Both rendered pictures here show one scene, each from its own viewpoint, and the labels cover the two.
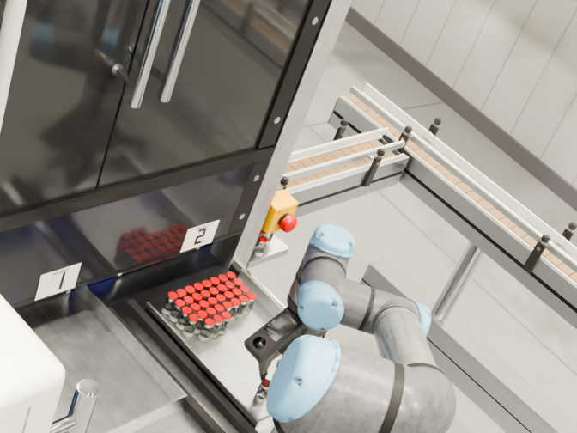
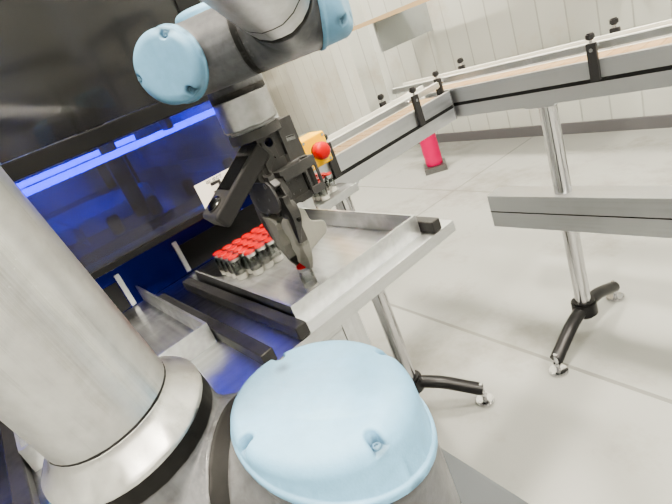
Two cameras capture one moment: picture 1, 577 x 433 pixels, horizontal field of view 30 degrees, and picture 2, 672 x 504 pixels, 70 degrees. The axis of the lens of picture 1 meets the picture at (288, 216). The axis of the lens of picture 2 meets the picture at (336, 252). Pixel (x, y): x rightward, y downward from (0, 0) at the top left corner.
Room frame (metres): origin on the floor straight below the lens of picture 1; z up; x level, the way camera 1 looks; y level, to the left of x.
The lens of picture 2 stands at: (0.91, -0.41, 1.20)
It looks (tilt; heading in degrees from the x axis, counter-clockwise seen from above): 23 degrees down; 25
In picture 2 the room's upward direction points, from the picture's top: 22 degrees counter-clockwise
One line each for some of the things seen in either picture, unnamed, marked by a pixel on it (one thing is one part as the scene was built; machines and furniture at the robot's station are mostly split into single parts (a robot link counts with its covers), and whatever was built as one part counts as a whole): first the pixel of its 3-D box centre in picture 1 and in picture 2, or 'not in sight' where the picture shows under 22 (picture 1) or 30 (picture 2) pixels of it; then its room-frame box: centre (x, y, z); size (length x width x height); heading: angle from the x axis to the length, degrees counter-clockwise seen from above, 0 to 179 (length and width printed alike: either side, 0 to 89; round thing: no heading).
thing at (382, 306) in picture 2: not in sight; (379, 298); (2.12, 0.08, 0.46); 0.09 x 0.09 x 0.77; 57
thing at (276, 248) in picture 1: (248, 239); (322, 197); (1.96, 0.06, 0.87); 0.14 x 0.13 x 0.02; 57
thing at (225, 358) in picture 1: (246, 345); (299, 254); (1.59, -0.02, 0.90); 0.34 x 0.26 x 0.04; 56
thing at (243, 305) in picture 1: (220, 314); (272, 245); (1.64, 0.05, 0.90); 0.18 x 0.02 x 0.05; 146
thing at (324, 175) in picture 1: (306, 173); (363, 138); (2.25, 0.00, 0.92); 0.69 x 0.15 x 0.16; 147
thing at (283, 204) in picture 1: (273, 209); (308, 152); (1.93, 0.04, 1.00); 0.08 x 0.07 x 0.07; 57
